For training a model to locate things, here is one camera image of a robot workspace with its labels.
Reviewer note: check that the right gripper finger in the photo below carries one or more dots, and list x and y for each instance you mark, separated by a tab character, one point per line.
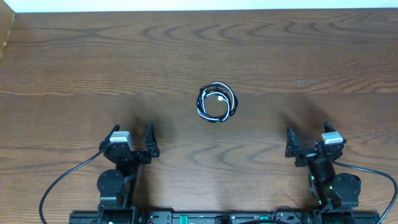
328	128
292	146

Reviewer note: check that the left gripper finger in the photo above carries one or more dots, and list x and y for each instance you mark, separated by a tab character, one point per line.
151	143
114	129

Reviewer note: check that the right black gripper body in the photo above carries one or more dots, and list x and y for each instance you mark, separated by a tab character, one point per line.
306	155

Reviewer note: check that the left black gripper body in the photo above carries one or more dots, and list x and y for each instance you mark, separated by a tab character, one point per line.
134	155

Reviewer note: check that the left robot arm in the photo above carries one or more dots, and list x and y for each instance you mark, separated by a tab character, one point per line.
116	186

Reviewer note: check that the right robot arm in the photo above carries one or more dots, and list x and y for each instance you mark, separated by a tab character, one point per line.
337	194

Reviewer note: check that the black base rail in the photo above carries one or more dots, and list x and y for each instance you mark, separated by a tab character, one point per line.
281	215

